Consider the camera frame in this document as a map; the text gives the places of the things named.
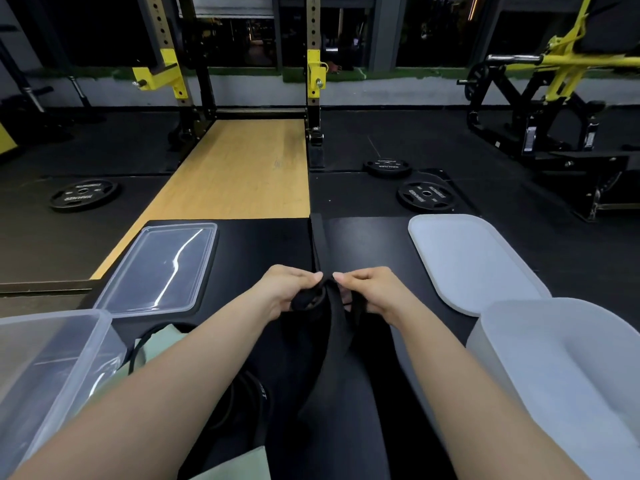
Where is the wide black resistance band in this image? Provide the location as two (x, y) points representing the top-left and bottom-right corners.
(263, 212), (392, 480)

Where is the thin black resistance band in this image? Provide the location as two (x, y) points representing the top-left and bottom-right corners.
(127, 322), (274, 447)

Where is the black plyo platform red side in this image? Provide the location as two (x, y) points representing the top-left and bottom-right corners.
(77, 214), (481, 480)

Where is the person's right forearm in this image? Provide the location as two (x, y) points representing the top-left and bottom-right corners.
(393, 307), (590, 480)

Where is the grey window blind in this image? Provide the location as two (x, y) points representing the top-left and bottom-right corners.
(191, 0), (276, 19)

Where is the black weight plate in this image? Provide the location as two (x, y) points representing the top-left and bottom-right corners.
(49, 178), (121, 213)
(363, 158), (413, 179)
(396, 180), (457, 213)

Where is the yellow black squat rack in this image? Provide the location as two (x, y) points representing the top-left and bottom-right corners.
(131, 0), (331, 171)

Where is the yellow black exercise machine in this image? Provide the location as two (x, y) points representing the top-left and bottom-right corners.
(456, 0), (640, 223)

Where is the black upright bar holder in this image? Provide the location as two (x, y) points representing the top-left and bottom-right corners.
(67, 75), (109, 125)

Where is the person's left forearm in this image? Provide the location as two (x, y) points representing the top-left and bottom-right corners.
(9, 294), (283, 480)

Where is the white plastic lid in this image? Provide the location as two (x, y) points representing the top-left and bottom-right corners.
(407, 214), (553, 319)

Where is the clear plastic container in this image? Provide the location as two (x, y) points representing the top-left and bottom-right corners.
(0, 308), (129, 480)

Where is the clear plastic lid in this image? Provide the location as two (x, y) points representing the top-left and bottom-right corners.
(93, 222), (219, 317)

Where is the wooden lifting platform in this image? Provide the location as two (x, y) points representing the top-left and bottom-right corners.
(89, 118), (312, 281)

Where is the white plastic bin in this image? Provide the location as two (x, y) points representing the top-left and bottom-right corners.
(465, 298), (640, 480)

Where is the person's right hand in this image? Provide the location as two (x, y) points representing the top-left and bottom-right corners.
(332, 266), (417, 329)

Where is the person's left hand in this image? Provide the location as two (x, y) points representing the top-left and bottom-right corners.
(259, 264), (325, 324)

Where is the light green resistance band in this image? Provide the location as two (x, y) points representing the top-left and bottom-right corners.
(189, 445), (272, 480)
(135, 323), (190, 371)

